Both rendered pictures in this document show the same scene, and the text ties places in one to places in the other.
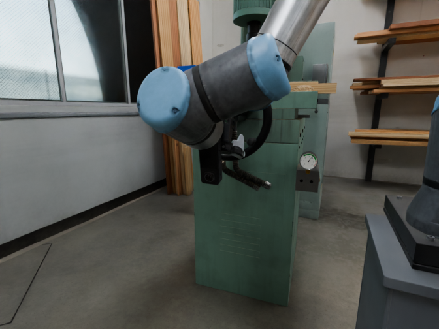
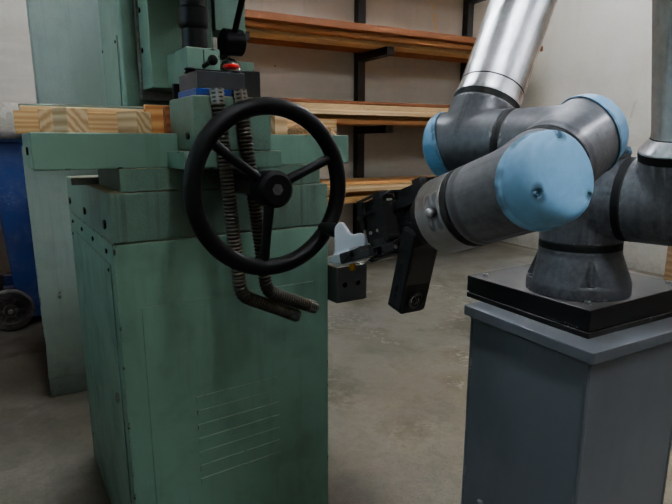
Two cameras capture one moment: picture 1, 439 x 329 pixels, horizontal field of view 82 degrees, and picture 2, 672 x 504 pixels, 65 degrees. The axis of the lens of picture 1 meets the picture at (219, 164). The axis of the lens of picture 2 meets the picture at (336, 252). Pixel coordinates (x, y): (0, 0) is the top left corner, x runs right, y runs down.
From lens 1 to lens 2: 0.65 m
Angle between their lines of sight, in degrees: 52
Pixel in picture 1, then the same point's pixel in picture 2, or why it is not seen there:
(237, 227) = (235, 412)
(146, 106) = (553, 193)
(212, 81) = (596, 155)
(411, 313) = (602, 383)
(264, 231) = (285, 397)
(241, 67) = (613, 138)
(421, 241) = (589, 308)
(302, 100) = not seen: hidden behind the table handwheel
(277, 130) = (296, 205)
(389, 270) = (585, 347)
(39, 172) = not seen: outside the picture
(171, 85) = (576, 161)
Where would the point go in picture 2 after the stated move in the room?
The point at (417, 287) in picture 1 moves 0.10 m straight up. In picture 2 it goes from (611, 352) to (618, 294)
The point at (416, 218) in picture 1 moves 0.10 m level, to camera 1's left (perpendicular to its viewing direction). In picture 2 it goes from (561, 288) to (545, 301)
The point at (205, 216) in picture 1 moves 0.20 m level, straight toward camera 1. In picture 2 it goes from (160, 419) to (237, 452)
